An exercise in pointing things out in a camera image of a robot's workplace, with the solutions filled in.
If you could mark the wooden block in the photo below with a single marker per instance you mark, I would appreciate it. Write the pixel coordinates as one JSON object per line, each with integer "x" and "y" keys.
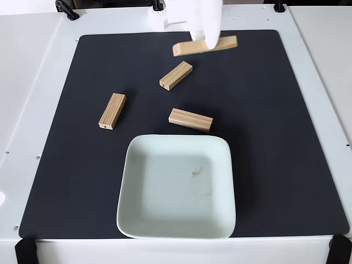
{"x": 190, "y": 120}
{"x": 189, "y": 48}
{"x": 176, "y": 75}
{"x": 112, "y": 110}

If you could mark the pale green square plate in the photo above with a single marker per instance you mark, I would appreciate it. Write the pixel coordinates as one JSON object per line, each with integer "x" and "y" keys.
{"x": 165, "y": 170}

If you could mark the black rubber mat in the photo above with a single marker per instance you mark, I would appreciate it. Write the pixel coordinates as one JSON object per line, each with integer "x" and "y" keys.
{"x": 68, "y": 178}

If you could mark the black corner bracket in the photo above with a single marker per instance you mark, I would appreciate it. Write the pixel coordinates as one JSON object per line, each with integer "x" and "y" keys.
{"x": 341, "y": 248}
{"x": 26, "y": 250}

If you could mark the black table clamp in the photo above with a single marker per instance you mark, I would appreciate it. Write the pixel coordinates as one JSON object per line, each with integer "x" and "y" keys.
{"x": 67, "y": 9}
{"x": 279, "y": 6}
{"x": 157, "y": 5}

